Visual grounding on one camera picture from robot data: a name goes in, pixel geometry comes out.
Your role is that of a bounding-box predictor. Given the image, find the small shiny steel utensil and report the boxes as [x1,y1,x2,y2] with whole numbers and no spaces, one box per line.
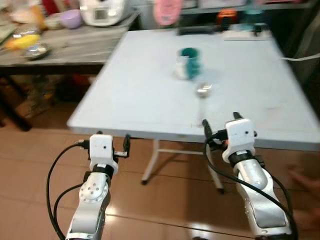
[195,82,214,100]

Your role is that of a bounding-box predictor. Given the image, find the white folding table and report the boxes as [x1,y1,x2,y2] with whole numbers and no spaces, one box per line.
[67,28,320,194]

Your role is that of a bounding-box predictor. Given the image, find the small white cup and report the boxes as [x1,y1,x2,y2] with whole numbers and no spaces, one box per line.
[173,56,190,80]

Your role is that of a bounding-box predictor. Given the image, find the teal cup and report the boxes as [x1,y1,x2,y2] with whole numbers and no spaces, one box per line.
[179,47,203,81]

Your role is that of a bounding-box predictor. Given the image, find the white power strip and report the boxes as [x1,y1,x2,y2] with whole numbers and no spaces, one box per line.
[222,28,271,41]

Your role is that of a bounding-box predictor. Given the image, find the grey wood-grain counter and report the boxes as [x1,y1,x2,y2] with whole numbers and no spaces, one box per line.
[0,12,141,77]

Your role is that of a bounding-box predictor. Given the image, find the person bare foot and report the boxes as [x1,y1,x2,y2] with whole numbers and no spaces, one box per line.
[288,169,320,193]

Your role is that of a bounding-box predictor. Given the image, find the flat black object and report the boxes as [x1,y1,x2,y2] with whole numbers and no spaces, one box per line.
[177,26,224,36]

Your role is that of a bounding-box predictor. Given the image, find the orange and black device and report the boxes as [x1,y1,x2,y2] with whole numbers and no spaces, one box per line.
[216,8,239,31]

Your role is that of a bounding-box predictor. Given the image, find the teal bottle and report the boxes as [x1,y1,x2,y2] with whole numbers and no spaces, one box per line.
[242,7,266,31]

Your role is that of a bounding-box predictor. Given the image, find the purple plastic bowl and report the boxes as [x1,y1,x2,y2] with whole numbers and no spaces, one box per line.
[59,9,83,30]

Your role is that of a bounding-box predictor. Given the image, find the white kitchen cooking appliance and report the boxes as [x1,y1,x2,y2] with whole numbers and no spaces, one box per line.
[79,0,132,27]

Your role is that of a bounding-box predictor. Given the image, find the pink oval object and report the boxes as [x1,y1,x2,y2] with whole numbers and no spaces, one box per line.
[152,0,184,27]

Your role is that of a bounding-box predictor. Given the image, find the plastic bag of bread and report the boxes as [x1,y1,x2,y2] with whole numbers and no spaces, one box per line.
[9,7,41,25]

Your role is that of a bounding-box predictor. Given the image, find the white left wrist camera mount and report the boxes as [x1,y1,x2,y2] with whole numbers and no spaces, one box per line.
[89,133,120,174]

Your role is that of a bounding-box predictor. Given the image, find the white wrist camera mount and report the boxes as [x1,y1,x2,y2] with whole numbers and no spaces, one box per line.
[89,133,120,174]
[222,118,257,164]

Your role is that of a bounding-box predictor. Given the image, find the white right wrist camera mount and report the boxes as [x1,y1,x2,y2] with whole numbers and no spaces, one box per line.
[222,118,257,164]

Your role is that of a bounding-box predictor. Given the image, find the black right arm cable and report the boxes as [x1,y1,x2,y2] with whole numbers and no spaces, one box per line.
[202,131,299,240]

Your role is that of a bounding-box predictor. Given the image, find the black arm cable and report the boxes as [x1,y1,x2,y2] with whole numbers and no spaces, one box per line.
[46,141,91,240]
[202,131,299,240]

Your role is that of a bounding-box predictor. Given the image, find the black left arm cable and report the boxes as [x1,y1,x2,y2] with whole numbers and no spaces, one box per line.
[46,141,91,240]

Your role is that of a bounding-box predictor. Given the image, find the white strap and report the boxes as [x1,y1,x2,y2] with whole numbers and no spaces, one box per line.
[284,53,320,64]

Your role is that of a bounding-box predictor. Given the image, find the yellow plastic handled bowl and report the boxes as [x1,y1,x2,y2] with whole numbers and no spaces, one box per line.
[4,33,41,50]

